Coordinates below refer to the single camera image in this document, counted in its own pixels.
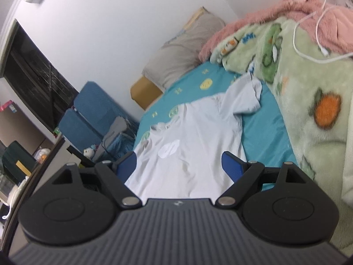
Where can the white shirt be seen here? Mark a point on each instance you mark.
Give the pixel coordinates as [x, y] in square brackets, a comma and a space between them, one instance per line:
[193, 132]

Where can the grey cloth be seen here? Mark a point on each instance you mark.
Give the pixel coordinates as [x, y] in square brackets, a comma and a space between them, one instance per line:
[117, 125]

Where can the pink container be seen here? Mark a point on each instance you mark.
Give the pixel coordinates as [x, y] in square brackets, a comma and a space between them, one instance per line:
[7, 106]

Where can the dark barred window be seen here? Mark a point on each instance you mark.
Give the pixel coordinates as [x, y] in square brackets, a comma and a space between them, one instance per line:
[30, 74]

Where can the white and blue plush toy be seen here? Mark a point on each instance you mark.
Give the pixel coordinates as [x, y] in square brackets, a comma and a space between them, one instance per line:
[89, 152]

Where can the yellow headboard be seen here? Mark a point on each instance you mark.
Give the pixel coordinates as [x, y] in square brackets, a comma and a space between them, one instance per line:
[143, 91]

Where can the pink fluffy blanket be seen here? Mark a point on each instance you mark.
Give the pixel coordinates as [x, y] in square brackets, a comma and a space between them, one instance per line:
[248, 24]

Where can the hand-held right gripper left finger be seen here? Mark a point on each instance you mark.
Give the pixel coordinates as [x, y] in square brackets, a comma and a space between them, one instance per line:
[128, 165]

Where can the grey pillow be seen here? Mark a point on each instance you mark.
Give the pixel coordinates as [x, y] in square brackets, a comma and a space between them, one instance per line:
[179, 52]

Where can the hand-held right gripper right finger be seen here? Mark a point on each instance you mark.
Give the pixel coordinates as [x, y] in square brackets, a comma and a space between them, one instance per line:
[231, 165]

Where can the small white orange toy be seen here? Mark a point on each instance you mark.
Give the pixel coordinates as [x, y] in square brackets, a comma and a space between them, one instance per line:
[42, 154]

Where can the green printed blanket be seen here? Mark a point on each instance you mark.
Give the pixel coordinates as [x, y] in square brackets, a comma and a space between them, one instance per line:
[303, 149]

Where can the blue covered chair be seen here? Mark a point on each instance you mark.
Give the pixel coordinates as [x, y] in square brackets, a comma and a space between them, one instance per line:
[93, 99]
[74, 127]

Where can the dark green box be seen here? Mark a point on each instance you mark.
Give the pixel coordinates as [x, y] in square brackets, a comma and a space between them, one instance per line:
[16, 151]

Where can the white desk appliance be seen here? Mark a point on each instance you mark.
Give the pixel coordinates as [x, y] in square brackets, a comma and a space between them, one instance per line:
[11, 193]

